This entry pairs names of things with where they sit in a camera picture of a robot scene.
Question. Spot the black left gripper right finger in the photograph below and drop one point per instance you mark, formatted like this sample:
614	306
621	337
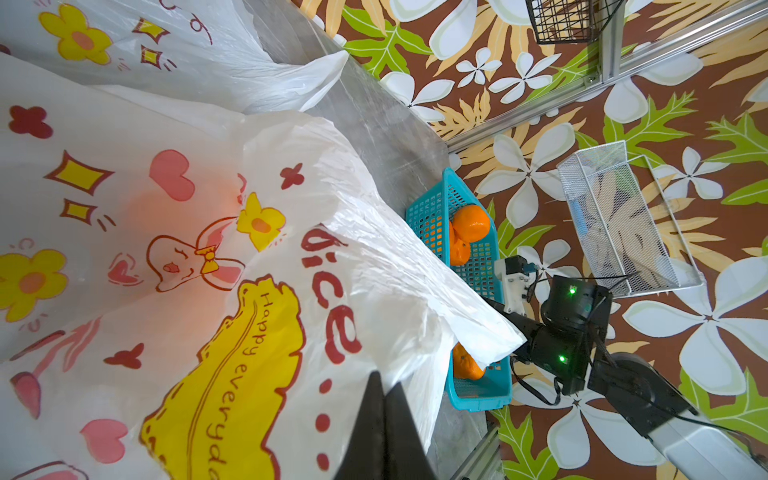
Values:
404	456

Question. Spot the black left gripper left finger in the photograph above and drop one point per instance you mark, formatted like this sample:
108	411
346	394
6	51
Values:
365	458

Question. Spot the white printed bag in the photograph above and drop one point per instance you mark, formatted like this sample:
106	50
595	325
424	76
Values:
193	293
203	51

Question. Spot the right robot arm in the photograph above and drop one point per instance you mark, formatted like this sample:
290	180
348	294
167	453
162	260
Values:
569	343

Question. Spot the orange front right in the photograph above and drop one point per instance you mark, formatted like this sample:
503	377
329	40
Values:
464	365

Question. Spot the orange small back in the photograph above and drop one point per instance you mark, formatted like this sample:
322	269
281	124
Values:
460	249

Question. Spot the orange top of pile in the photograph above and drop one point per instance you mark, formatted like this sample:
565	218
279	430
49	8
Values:
471	223

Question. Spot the teal plastic basket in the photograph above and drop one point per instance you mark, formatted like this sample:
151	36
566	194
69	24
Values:
429	218

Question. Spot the white wire basket right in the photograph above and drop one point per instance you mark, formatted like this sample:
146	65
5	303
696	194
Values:
625	224

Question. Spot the black wire basket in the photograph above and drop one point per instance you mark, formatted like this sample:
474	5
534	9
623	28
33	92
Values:
571	21

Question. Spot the aluminium frame post right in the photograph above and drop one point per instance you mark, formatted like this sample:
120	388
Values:
612	15

